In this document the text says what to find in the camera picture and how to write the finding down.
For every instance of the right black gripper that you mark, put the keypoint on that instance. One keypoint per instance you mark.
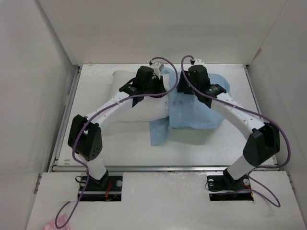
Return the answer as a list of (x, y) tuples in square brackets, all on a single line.
[(181, 86)]

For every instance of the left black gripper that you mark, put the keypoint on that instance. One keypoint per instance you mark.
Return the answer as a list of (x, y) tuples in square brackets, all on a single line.
[(159, 82)]

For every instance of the light blue pillowcase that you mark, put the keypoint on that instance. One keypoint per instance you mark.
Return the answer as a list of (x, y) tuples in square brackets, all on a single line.
[(180, 111)]

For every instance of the white pillow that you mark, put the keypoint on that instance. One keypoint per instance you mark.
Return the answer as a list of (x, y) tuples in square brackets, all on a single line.
[(149, 109)]

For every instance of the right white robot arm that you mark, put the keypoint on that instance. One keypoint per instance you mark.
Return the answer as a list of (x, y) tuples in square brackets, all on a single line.
[(263, 138)]

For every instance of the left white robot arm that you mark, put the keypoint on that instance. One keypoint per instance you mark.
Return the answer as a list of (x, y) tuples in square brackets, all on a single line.
[(85, 137)]

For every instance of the pink plastic bag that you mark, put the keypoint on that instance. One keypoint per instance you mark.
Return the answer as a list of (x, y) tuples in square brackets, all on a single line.
[(60, 221)]

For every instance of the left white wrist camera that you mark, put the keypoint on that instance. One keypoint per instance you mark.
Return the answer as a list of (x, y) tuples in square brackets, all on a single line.
[(156, 65)]

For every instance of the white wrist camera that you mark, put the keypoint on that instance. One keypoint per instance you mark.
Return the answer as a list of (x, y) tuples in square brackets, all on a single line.
[(197, 61), (156, 65)]

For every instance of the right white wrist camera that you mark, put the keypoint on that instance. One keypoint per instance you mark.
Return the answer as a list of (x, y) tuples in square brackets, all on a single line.
[(197, 61)]

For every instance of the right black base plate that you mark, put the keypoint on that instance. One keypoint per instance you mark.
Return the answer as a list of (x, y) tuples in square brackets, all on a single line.
[(222, 188)]

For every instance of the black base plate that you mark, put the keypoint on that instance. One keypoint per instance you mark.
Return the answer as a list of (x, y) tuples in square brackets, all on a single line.
[(222, 188), (110, 192)]

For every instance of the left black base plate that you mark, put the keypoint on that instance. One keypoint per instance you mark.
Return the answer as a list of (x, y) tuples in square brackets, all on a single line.
[(110, 192)]

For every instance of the aluminium front rail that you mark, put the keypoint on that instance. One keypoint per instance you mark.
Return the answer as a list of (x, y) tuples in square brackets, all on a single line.
[(80, 168)]

